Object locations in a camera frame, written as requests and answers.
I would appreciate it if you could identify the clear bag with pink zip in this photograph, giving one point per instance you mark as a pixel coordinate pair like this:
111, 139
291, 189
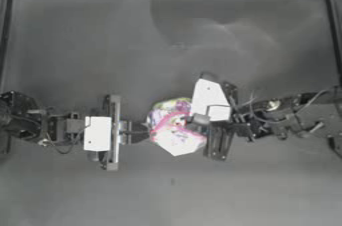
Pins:
175, 140

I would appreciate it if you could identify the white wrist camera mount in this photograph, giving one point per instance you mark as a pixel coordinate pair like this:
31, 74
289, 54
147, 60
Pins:
209, 98
98, 133

